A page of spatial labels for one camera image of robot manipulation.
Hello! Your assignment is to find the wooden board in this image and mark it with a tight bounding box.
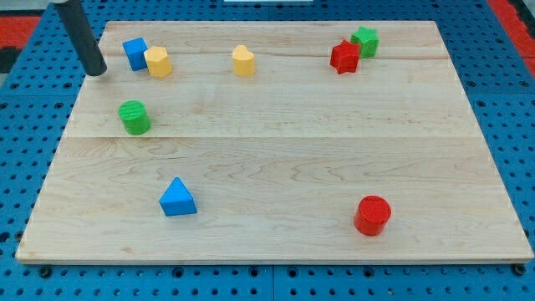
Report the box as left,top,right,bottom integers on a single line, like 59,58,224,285
16,21,533,265

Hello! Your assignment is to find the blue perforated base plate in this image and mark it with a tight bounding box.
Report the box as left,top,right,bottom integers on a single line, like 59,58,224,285
1,1,534,300

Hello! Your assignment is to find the red star block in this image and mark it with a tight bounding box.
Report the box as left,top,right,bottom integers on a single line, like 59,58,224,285
329,40,360,74

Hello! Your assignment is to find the blue triangle block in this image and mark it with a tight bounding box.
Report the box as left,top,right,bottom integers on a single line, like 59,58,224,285
159,177,197,217

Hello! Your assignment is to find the red cylinder block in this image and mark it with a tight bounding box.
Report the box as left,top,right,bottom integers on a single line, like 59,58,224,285
354,195,392,237

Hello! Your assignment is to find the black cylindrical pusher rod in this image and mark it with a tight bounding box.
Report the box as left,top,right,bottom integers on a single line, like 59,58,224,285
52,0,107,76

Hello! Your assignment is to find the yellow hexagon block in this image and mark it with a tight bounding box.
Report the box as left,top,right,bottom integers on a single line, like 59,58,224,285
144,46,172,78

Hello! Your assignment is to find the green star block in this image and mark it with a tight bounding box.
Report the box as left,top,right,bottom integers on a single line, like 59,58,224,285
350,26,380,58

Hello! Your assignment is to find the yellow heart block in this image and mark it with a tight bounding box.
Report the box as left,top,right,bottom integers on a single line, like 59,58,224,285
232,45,255,76

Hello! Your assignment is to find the green cylinder block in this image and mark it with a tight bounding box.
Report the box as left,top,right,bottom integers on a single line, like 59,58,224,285
118,100,151,135

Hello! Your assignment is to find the blue cube block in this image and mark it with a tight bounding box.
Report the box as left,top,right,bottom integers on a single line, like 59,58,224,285
122,38,148,71

